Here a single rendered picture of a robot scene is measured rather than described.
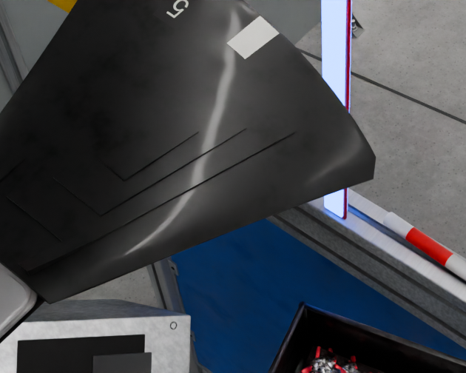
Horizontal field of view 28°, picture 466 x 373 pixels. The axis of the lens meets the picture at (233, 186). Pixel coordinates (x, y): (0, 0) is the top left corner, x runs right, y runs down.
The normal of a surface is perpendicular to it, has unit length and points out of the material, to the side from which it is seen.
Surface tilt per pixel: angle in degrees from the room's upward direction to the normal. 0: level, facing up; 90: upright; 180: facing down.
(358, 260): 90
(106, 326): 50
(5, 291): 0
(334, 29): 90
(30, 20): 90
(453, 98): 0
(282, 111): 21
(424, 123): 0
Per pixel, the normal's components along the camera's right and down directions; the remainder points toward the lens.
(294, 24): 0.76, 0.48
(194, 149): 0.13, -0.49
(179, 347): 0.52, -0.01
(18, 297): -0.09, -0.59
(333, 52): -0.65, 0.64
